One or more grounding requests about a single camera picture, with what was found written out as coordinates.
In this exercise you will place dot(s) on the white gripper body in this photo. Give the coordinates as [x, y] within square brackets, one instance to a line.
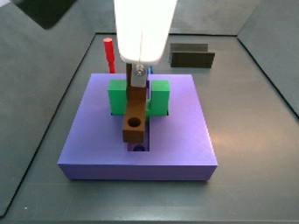
[143, 24]

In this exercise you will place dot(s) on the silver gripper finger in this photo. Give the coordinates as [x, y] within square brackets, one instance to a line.
[139, 76]

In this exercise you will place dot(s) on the brown T-shaped block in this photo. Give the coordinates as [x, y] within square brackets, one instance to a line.
[134, 126]

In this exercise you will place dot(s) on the blue cylindrical peg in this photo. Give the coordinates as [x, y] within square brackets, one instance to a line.
[150, 69]

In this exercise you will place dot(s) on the red hexagonal peg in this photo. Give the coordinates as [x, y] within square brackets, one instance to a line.
[110, 53]

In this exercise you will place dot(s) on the green U-shaped block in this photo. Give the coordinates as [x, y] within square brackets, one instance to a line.
[157, 99]

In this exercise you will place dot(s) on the purple base block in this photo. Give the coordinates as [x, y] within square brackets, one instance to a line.
[181, 153]

